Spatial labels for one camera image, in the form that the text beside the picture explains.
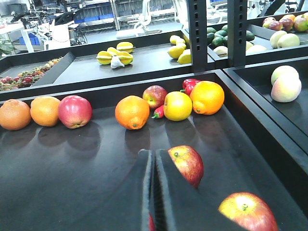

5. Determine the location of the orange left of pair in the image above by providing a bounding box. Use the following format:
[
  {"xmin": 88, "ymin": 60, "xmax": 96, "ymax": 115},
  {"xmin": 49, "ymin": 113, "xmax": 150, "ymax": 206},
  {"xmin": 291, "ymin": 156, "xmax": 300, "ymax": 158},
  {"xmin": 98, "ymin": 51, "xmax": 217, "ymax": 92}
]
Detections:
[{"xmin": 0, "ymin": 99, "xmax": 32, "ymax": 130}]

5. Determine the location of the black upright post left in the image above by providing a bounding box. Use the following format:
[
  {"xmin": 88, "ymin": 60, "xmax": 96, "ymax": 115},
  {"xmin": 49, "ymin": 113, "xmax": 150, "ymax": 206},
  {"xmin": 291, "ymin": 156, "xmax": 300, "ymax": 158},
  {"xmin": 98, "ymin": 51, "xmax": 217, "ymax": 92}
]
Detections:
[{"xmin": 187, "ymin": 0, "xmax": 207, "ymax": 73}]

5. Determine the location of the orange with navel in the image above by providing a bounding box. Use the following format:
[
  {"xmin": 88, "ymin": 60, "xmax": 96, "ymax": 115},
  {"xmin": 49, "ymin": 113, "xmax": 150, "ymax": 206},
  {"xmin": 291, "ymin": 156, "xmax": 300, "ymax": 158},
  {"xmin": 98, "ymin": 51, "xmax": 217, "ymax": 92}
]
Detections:
[{"xmin": 115, "ymin": 95, "xmax": 150, "ymax": 130}]

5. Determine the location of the red bell pepper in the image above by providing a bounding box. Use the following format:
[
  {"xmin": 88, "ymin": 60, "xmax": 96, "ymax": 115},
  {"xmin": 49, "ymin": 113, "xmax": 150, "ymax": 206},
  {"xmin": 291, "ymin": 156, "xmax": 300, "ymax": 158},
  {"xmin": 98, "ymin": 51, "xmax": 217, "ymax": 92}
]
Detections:
[{"xmin": 180, "ymin": 78, "xmax": 200, "ymax": 96}]

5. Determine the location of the black wooden produce stand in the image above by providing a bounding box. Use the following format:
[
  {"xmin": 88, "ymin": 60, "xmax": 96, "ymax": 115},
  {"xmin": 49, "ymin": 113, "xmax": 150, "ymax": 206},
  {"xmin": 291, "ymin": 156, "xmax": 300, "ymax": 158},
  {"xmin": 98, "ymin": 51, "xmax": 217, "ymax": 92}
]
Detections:
[{"xmin": 0, "ymin": 12, "xmax": 308, "ymax": 231}]

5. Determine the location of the red chili pepper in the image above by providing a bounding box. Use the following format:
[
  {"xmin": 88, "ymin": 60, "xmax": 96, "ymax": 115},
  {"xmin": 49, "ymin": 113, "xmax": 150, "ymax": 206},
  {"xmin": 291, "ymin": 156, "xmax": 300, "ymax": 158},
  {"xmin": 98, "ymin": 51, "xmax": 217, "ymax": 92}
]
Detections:
[{"xmin": 152, "ymin": 105, "xmax": 164, "ymax": 119}]

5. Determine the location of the red apple near front lower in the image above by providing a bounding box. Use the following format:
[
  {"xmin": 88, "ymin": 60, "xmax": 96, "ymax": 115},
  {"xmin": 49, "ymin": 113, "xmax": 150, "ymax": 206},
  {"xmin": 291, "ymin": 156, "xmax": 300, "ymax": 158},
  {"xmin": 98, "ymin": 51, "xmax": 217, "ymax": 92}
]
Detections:
[{"xmin": 218, "ymin": 192, "xmax": 279, "ymax": 231}]

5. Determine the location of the orange of pair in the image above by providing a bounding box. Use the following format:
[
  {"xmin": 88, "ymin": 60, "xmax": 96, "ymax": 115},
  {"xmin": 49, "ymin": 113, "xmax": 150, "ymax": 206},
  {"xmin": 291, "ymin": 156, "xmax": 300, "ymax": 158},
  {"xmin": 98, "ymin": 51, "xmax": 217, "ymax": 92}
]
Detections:
[
  {"xmin": 0, "ymin": 99, "xmax": 32, "ymax": 130},
  {"xmin": 30, "ymin": 96, "xmax": 60, "ymax": 127}
]

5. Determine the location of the large orange right group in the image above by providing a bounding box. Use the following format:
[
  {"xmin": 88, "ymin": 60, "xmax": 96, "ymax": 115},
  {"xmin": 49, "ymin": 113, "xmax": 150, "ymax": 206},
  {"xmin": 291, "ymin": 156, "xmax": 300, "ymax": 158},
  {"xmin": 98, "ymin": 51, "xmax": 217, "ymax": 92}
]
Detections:
[{"xmin": 190, "ymin": 81, "xmax": 225, "ymax": 115}]

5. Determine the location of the orange right of pair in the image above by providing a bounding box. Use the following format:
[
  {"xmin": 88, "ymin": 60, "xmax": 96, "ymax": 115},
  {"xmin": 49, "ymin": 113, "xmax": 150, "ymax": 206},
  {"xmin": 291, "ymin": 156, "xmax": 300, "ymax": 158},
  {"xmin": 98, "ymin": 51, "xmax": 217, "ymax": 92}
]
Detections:
[{"xmin": 30, "ymin": 96, "xmax": 60, "ymax": 127}]

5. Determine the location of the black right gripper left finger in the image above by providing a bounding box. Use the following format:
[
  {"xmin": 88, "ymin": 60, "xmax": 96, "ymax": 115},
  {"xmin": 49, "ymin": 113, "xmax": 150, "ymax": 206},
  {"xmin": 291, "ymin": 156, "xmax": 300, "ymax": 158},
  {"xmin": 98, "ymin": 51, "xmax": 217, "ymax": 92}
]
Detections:
[{"xmin": 139, "ymin": 149, "xmax": 152, "ymax": 231}]

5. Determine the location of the black upright post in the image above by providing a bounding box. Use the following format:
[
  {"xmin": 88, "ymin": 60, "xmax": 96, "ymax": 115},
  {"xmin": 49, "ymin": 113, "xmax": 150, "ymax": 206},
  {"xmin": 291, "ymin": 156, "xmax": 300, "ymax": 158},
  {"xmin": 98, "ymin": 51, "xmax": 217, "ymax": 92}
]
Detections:
[
  {"xmin": 227, "ymin": 0, "xmax": 247, "ymax": 67},
  {"xmin": 187, "ymin": 0, "xmax": 207, "ymax": 73}
]

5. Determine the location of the large red apple by oranges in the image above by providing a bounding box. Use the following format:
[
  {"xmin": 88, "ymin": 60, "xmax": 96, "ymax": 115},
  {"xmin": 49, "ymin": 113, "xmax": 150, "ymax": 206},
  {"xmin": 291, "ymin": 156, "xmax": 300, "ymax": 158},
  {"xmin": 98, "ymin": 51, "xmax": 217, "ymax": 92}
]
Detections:
[{"xmin": 58, "ymin": 95, "xmax": 92, "ymax": 129}]

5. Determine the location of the black upright post right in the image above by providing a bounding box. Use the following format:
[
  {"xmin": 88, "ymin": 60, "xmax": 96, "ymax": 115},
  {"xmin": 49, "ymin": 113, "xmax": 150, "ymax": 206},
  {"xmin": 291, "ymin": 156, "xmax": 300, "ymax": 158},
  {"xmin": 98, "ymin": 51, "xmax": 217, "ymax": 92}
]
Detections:
[{"xmin": 227, "ymin": 0, "xmax": 247, "ymax": 67}]

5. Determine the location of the red apple behind yellow apple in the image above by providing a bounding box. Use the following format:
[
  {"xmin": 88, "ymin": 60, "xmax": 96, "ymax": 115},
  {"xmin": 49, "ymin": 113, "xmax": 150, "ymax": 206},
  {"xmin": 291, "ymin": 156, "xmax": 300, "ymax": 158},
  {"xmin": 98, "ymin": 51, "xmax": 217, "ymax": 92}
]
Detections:
[{"xmin": 142, "ymin": 85, "xmax": 168, "ymax": 110}]

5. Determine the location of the white garlic bulb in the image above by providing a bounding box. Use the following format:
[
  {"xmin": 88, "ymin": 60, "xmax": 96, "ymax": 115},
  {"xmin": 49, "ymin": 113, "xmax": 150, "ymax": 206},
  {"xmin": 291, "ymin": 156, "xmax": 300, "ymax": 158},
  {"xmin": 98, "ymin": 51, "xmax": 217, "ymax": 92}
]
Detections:
[{"xmin": 110, "ymin": 56, "xmax": 125, "ymax": 69}]

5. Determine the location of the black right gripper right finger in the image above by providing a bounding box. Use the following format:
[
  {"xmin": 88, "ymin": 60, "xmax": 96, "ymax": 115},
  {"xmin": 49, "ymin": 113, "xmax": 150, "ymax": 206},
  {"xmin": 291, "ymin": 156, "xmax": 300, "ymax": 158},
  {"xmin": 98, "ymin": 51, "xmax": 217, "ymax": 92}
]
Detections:
[{"xmin": 155, "ymin": 149, "xmax": 243, "ymax": 231}]

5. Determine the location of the red apple near front upper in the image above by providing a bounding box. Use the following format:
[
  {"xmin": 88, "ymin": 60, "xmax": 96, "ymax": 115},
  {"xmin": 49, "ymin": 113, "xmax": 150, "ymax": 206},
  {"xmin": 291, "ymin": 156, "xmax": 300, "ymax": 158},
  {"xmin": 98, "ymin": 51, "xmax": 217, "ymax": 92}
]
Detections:
[{"xmin": 167, "ymin": 145, "xmax": 204, "ymax": 188}]

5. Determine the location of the yellow apple right group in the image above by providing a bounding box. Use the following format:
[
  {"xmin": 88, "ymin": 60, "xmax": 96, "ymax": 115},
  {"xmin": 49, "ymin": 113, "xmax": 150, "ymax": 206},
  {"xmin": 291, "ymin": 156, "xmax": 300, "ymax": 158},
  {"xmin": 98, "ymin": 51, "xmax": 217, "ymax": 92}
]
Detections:
[{"xmin": 164, "ymin": 91, "xmax": 193, "ymax": 121}]

